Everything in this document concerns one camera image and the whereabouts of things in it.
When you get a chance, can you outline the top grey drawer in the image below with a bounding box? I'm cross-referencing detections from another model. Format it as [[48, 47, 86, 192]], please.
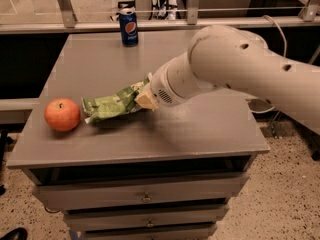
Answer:
[[33, 173, 248, 211]]

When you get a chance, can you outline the black shoe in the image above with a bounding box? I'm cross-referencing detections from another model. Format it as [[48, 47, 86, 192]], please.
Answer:
[[0, 227, 28, 240]]

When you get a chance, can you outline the metal window rail frame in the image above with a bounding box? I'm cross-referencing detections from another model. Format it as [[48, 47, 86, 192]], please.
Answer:
[[0, 0, 319, 34]]

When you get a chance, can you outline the red apple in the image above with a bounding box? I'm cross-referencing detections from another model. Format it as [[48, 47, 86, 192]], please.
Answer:
[[44, 98, 81, 132]]

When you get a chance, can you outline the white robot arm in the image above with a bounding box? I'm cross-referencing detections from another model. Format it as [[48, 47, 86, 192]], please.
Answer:
[[135, 25, 320, 134]]

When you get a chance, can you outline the bottom grey drawer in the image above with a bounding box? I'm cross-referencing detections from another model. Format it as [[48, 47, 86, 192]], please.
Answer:
[[84, 222, 217, 240]]

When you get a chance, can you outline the grey drawer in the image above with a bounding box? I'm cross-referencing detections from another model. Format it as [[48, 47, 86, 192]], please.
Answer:
[[33, 173, 248, 211], [64, 204, 229, 231], [84, 222, 217, 240]]

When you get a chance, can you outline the white cable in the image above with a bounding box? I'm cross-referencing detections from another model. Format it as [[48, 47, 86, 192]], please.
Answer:
[[248, 14, 289, 115]]

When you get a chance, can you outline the middle grey drawer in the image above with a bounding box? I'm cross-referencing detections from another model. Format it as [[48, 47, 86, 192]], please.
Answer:
[[64, 204, 229, 231]]

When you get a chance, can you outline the blue pepsi can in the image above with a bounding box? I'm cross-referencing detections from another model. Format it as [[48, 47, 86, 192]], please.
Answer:
[[119, 8, 139, 47]]

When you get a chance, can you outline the green jalapeno chip bag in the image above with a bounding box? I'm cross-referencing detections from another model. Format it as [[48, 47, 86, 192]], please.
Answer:
[[82, 78, 150, 124]]

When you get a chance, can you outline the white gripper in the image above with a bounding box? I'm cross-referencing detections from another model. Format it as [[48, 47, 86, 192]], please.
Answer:
[[135, 53, 217, 111]]

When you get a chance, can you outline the grey drawer cabinet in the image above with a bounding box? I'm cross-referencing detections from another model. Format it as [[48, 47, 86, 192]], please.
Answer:
[[5, 29, 271, 240]]

